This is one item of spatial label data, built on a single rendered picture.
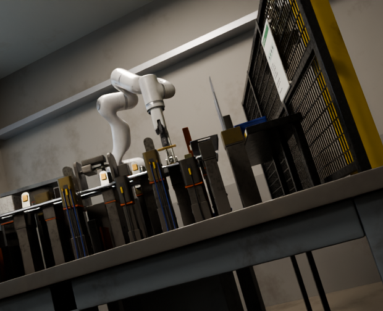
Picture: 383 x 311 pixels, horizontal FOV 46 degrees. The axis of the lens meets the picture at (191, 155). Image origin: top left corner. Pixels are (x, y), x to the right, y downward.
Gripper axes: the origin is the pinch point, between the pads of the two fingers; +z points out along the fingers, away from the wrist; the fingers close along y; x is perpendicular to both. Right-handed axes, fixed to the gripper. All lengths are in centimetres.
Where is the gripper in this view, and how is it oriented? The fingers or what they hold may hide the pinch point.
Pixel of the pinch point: (165, 142)
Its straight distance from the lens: 198.7
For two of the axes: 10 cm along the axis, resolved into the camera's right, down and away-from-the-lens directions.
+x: 9.6, -2.8, 0.0
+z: 2.7, 9.4, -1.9
